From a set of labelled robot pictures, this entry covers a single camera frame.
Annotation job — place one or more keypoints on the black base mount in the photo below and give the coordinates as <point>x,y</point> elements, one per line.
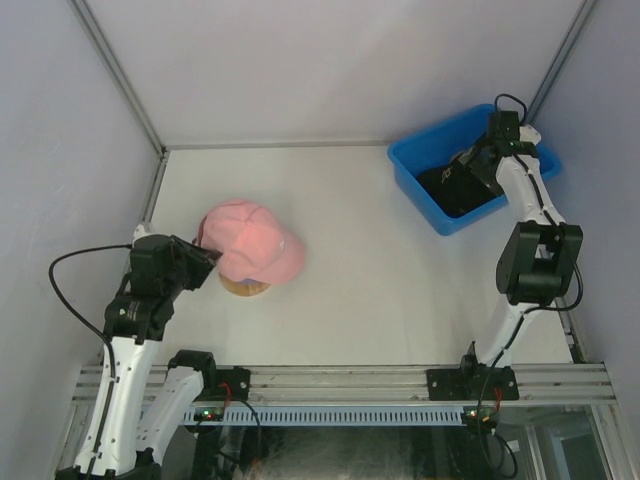
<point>485,383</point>
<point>227,383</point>

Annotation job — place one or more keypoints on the pink baseball cap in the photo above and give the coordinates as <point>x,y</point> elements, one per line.
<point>253,243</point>

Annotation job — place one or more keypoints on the blue plastic bin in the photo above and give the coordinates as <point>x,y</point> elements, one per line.
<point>447,142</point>

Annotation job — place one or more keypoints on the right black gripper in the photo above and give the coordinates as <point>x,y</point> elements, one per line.
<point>476,164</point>

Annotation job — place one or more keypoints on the black baseball cap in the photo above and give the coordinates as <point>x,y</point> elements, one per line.
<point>455,189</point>

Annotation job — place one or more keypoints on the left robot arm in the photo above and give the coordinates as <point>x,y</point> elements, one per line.
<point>123,440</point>

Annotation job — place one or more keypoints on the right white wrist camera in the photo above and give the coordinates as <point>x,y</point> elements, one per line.
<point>529,134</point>

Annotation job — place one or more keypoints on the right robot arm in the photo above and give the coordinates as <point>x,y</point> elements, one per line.
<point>539,261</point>

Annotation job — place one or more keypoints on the wooden hat stand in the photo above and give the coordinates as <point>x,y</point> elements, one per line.
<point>236,289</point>

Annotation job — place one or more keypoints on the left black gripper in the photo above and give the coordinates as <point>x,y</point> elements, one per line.
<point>202,258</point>

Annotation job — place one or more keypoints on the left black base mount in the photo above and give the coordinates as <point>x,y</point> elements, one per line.
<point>227,383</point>

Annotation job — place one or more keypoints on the aluminium front rail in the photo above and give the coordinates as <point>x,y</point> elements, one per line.
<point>539,385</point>

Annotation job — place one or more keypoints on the perforated cable tray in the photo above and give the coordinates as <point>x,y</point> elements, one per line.
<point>238,415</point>

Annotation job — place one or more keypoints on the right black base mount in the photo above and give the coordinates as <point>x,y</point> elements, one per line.
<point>485,383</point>

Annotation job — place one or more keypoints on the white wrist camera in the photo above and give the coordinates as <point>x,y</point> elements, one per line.
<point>529,134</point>
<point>142,230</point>

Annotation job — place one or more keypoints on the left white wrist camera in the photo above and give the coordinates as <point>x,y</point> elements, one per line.
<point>142,230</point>

